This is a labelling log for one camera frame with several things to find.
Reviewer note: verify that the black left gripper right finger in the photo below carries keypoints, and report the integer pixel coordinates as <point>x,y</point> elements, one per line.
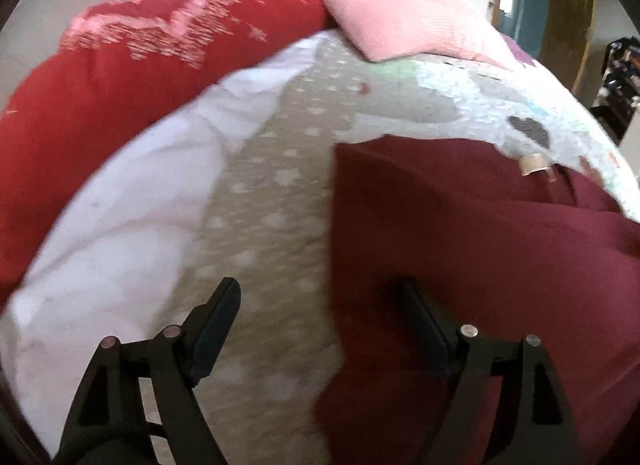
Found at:
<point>503,401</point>

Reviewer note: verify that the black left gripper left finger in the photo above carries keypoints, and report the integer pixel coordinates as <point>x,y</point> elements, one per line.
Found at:
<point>133,393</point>

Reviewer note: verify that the maroon sweater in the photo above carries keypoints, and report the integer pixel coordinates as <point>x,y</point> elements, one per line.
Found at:
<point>549,254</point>

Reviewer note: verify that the tan clothing tag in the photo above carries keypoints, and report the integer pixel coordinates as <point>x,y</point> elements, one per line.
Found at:
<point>534,163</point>

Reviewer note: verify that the white bed sheet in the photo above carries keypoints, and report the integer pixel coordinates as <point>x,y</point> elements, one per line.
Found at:
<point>111,261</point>

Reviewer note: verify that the heart patterned quilt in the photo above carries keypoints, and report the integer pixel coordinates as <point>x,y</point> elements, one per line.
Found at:
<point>266,218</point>

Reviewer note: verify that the cluttered shoe rack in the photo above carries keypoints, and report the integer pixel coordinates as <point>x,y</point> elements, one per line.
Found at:
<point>618,94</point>

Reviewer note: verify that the red embroidered pillow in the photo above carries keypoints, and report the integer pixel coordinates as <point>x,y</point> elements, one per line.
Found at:
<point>121,66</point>

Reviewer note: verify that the purple cloth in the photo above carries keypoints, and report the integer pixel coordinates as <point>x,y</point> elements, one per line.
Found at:
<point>519,54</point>

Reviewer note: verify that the round beige headboard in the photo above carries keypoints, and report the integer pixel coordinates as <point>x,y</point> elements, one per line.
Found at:
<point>31,35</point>

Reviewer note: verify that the wooden door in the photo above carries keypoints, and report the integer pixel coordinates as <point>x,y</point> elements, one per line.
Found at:
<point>554,32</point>

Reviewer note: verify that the pink pillow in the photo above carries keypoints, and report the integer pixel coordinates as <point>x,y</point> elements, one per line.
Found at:
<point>385,29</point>

